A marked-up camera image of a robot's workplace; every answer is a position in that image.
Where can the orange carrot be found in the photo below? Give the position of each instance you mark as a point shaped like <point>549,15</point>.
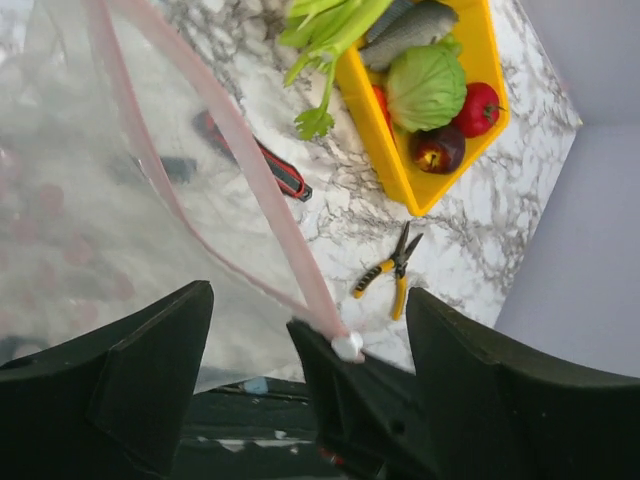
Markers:
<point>382,102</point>

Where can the clear zip top bag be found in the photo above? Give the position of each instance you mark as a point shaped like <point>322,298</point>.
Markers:
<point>127,172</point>

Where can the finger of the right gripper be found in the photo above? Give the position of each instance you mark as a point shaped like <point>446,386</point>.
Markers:
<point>371,422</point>

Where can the green cabbage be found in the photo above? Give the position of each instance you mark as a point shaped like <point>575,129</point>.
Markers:
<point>426,88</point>

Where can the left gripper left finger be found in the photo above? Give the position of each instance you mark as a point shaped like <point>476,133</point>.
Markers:
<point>109,404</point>

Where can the yellow handled pliers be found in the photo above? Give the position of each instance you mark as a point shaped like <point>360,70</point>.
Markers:
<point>397,264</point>

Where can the red black utility knife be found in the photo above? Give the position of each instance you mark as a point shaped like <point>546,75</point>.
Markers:
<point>288,178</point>

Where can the green grape bunch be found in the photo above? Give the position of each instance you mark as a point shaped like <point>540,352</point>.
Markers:
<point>450,42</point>

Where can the green celery stalk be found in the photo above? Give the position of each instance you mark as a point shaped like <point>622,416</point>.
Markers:
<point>322,30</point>

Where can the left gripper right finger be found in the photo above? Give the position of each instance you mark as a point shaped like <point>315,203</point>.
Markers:
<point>495,408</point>

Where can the yellow plastic tray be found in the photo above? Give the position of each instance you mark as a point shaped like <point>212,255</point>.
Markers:
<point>400,178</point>

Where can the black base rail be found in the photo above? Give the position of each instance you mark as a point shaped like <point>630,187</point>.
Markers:
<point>260,429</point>

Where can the grey toy fish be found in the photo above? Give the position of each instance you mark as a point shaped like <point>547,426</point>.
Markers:
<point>404,25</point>

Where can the dark red apple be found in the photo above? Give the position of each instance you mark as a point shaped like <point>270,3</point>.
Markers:
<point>438,151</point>

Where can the red tomato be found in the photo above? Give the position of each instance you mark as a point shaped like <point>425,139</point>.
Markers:
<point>480,112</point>

